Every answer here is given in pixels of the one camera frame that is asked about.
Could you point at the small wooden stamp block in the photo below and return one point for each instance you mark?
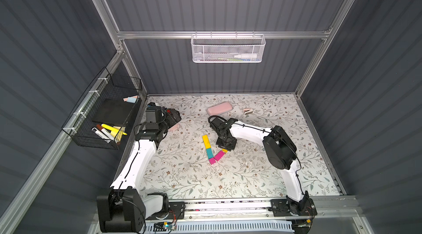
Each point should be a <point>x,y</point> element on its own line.
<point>248,111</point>

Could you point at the pink pen cup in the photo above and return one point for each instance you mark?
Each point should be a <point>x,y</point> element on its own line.
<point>175,127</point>

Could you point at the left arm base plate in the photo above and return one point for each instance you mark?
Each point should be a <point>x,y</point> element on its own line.
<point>176,211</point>

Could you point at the black wire mesh basket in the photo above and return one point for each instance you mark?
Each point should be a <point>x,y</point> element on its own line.
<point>118,85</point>

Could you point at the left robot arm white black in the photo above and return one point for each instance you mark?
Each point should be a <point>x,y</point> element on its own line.
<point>120,207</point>

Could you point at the teal rectangular block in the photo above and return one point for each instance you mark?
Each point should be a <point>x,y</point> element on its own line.
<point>209,153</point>

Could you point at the black notebook in basket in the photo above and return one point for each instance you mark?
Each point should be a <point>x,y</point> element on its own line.
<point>113,112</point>

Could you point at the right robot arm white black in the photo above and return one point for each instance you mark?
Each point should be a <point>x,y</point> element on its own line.
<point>280,151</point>

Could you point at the white wire mesh basket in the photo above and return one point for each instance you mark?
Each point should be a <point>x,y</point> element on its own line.
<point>221,48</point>

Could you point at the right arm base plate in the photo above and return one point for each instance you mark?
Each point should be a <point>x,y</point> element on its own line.
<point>289,207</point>

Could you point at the pink pencil case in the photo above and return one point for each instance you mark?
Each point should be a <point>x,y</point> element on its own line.
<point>220,109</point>

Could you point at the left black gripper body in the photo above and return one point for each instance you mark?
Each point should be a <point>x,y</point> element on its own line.
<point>171,117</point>

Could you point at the small green circuit board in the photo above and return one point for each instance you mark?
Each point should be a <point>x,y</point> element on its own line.
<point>163,227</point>

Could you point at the magenta rectangular block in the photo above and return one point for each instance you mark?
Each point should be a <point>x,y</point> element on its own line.
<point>219,155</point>

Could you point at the yellow highlighter in basket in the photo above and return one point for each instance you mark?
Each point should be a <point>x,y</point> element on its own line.
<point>115,130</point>

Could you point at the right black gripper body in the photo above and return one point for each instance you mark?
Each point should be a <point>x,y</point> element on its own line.
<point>227,140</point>

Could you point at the white marker in black basket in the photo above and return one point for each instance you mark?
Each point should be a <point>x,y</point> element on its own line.
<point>101,135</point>

